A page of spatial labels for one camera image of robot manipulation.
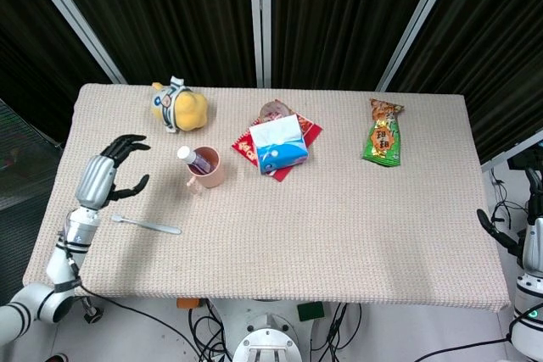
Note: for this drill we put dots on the yellow plush toy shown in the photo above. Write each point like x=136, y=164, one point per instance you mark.
x=188, y=109

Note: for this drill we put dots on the blue tissue pack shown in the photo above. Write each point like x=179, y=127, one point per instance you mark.
x=282, y=154

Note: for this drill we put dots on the beige waffle tablecloth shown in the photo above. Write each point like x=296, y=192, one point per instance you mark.
x=297, y=230

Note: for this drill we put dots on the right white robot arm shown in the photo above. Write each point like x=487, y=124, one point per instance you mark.
x=530, y=294

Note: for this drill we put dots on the purple white toothpaste tube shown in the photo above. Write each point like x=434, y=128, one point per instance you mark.
x=191, y=157

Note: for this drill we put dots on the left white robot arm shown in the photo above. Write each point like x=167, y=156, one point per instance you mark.
x=63, y=260

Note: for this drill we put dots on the dark mesh panel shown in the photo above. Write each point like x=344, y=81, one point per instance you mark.
x=21, y=158

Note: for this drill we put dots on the dark green box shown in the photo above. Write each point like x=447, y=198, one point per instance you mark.
x=310, y=311

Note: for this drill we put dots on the pink ribbed cup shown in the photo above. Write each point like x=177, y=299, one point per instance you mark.
x=212, y=177

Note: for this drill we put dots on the light grey toothbrush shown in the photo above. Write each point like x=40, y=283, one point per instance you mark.
x=148, y=225

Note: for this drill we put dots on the white robot torso base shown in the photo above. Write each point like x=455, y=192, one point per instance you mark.
x=267, y=338

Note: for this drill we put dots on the black pleated curtain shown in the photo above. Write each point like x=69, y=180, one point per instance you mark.
x=25, y=40
x=169, y=18
x=500, y=40
x=339, y=18

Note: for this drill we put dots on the red paper packet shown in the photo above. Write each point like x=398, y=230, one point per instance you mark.
x=309, y=126

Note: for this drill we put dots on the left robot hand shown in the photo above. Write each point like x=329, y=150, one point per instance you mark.
x=95, y=182

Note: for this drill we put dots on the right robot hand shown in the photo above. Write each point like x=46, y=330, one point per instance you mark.
x=535, y=243

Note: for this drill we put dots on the black device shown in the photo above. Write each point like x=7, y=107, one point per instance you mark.
x=519, y=160

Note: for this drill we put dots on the black table caster wheel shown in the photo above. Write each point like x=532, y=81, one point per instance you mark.
x=92, y=313

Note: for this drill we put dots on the green orange snack bag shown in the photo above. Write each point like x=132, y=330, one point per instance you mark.
x=382, y=141

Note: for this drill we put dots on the white partition frame post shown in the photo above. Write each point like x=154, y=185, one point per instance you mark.
x=418, y=23
x=72, y=14
x=509, y=154
x=259, y=18

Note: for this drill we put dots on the orange box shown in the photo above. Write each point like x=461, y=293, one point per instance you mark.
x=187, y=303

